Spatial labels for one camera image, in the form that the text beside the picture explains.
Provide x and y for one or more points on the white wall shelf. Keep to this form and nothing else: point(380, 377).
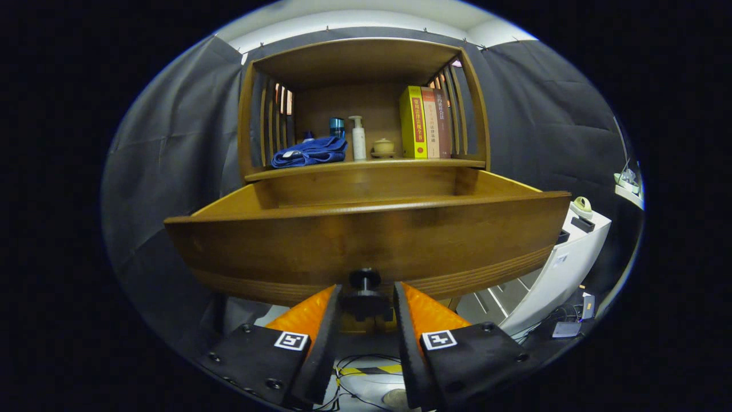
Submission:
point(632, 197)

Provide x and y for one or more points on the blue towel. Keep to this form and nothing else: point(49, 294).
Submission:
point(311, 153)

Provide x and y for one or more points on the small gray device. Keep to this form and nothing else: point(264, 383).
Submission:
point(566, 329)

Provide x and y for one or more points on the white pump bottle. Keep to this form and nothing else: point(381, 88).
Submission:
point(359, 143)

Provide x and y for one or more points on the pale green round holder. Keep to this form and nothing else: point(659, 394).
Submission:
point(627, 182)

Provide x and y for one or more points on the orange and beige book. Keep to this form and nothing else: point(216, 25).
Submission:
point(433, 131)

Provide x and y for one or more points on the wooden cabinet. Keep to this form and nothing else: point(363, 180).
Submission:
point(354, 60)

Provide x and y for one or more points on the small white adapter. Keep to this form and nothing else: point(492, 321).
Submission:
point(588, 306)

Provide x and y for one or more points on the wooden drawer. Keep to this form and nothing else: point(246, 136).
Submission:
point(366, 240)

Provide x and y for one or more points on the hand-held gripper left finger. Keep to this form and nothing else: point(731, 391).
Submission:
point(326, 343)

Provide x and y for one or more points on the yellow black floor tape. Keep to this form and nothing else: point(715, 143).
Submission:
point(372, 370)

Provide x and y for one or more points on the small blue-capped bottle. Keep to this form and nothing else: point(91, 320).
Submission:
point(309, 137)

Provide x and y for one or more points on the yellow book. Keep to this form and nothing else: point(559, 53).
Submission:
point(413, 123)

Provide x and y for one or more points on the teal bottle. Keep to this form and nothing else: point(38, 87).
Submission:
point(337, 127)

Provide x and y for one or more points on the black backdrop cloth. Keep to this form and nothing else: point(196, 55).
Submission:
point(171, 143)

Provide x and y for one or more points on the tan lidded tea cup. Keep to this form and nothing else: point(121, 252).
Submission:
point(383, 147)

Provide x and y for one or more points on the wooden countertop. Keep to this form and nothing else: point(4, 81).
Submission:
point(400, 164)

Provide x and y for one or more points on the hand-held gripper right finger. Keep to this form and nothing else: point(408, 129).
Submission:
point(407, 343)

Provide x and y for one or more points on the brown book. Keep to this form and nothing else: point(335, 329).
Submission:
point(444, 131)

